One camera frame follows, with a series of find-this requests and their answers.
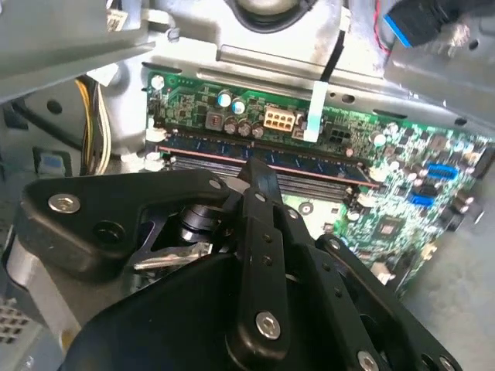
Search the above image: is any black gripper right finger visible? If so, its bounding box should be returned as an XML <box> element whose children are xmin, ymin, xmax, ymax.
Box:
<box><xmin>265</xmin><ymin>165</ymin><xmax>465</xmax><ymax>371</ymax></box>

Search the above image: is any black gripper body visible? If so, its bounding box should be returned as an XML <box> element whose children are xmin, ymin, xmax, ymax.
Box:
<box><xmin>65</xmin><ymin>250</ymin><xmax>349</xmax><ymax>371</ymax></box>

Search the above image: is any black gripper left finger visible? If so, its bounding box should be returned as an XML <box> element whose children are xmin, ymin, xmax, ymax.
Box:
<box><xmin>19</xmin><ymin>156</ymin><xmax>291</xmax><ymax>363</ymax></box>

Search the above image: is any green RAM stick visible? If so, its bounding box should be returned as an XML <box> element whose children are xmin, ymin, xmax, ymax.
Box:
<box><xmin>156</xmin><ymin>138</ymin><xmax>382</xmax><ymax>190</ymax></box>

